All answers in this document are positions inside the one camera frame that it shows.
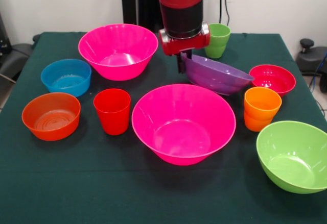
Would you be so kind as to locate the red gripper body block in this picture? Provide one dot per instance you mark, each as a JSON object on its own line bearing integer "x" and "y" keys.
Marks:
{"x": 178, "y": 46}

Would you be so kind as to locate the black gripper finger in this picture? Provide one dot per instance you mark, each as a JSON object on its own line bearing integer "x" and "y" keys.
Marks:
{"x": 189, "y": 54}
{"x": 181, "y": 64}

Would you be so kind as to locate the purple bowl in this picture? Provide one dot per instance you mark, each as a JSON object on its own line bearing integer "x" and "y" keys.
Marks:
{"x": 217, "y": 81}

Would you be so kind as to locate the large pink bowl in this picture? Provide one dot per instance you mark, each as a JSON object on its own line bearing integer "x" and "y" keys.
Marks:
{"x": 184, "y": 132}
{"x": 117, "y": 63}

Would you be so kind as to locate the light green cup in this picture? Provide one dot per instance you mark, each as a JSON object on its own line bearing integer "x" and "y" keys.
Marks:
{"x": 218, "y": 43}

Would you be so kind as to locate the red cup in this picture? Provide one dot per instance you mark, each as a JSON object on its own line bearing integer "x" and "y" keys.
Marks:
{"x": 112, "y": 117}

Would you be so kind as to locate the small magenta bowl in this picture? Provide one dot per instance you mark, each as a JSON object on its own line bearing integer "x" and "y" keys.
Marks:
{"x": 273, "y": 81}

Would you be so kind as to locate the orange cup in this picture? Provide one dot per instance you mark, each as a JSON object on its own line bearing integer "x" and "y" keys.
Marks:
{"x": 260, "y": 111}

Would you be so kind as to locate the blue bowl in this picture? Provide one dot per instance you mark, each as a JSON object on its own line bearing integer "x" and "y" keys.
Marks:
{"x": 66, "y": 81}

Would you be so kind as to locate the orange-red bowl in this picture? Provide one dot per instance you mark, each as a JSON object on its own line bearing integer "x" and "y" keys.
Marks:
{"x": 51, "y": 122}

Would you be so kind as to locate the dark green tablecloth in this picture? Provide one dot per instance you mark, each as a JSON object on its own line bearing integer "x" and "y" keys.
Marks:
{"x": 102, "y": 183}

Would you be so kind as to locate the light green bowl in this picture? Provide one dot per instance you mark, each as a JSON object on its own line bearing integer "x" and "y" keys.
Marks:
{"x": 293, "y": 162}

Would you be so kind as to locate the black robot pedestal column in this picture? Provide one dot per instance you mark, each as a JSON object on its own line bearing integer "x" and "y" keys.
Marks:
{"x": 138, "y": 9}

